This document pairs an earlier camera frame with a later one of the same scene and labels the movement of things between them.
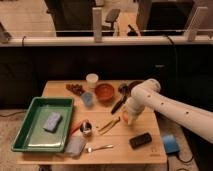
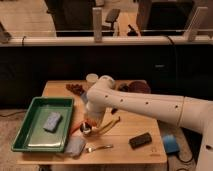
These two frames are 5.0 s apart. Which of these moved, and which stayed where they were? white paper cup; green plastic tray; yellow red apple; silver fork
Moved: yellow red apple
Stayed: green plastic tray; silver fork; white paper cup
